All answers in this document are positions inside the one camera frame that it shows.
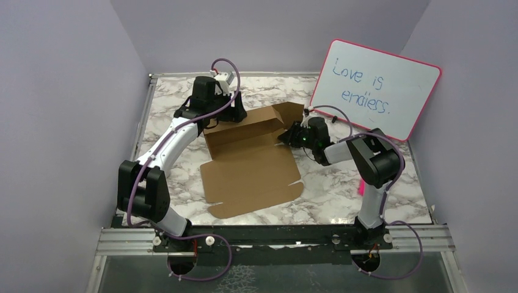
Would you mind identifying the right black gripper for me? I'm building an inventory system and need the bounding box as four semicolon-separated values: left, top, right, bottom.
277;120;316;150

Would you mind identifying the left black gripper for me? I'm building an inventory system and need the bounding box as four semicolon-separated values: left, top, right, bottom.
207;89;247;123

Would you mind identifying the brown cardboard box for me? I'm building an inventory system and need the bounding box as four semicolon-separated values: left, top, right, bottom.
200;102;304;219

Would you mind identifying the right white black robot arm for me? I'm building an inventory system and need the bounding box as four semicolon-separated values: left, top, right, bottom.
277;117;406;248

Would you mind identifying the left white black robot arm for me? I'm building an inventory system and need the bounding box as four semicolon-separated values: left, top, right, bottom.
117;70;247;251

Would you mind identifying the pink marker pen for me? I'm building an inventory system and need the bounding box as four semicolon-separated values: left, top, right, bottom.
358;180;365;196

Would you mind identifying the pink framed whiteboard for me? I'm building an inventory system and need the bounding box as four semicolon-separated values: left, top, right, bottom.
309;39;442;142

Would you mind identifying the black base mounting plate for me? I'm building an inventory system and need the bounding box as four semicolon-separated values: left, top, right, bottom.
111;216;393;268

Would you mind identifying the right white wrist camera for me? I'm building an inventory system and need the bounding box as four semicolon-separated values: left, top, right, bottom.
302;106;313;123

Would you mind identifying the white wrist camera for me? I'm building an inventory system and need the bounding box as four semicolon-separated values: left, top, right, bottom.
210;70;235;88
302;106;313;123

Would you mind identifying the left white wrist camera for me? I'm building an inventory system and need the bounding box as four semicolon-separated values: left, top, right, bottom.
210;70;235;88

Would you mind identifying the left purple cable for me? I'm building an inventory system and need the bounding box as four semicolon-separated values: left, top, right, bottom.
126;58;233;282

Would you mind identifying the purple cable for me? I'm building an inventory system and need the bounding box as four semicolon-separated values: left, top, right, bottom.
126;58;233;282
303;105;424;281

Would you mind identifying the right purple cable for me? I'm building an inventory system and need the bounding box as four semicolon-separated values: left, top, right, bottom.
303;105;424;281

